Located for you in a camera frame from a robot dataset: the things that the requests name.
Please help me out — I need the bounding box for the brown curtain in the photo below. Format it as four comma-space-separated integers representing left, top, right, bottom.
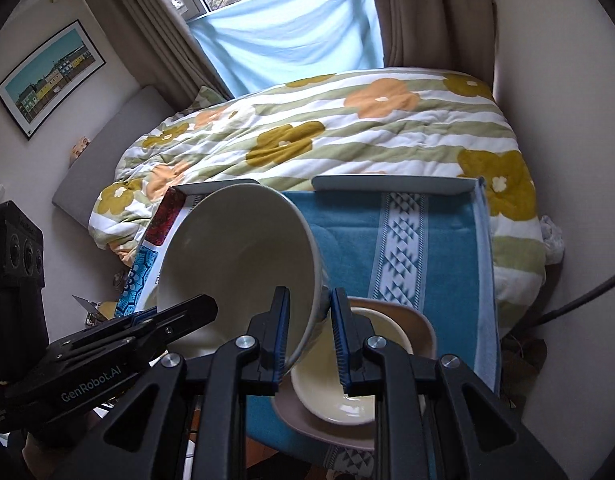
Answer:
85, 0, 496, 110

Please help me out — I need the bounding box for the small cream bowl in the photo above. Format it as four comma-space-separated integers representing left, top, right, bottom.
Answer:
290, 297, 414, 426

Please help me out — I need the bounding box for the grey headboard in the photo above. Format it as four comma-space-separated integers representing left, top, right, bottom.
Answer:
52, 86, 173, 229

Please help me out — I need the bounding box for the light blue window sheet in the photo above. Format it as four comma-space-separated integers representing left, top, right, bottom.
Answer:
188, 0, 383, 96

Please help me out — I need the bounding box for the cream bowl with hearts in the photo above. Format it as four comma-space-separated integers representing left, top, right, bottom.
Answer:
157, 183, 328, 367

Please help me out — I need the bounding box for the black cable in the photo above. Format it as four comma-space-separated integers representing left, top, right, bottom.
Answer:
529, 263, 615, 328

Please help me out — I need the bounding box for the floral striped duvet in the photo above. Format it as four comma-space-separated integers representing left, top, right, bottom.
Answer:
87, 68, 546, 332

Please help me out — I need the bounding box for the teal patterned towel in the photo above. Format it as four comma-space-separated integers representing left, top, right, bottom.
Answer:
244, 176, 503, 480

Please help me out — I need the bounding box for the pink plate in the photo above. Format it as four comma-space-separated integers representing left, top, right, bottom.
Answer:
272, 297, 437, 451

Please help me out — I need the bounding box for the framed town picture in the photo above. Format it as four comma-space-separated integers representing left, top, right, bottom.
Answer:
0, 20, 106, 140

